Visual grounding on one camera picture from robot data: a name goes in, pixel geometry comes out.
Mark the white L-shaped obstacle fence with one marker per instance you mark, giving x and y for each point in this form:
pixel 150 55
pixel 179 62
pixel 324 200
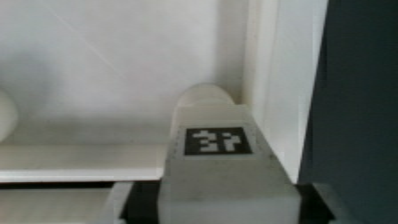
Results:
pixel 63 206

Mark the white square table top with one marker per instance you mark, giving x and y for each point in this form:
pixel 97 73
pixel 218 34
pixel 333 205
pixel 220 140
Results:
pixel 102 57

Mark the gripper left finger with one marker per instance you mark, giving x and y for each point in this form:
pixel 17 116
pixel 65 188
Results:
pixel 131 203

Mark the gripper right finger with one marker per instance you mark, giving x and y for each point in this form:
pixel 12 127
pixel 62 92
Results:
pixel 323 207

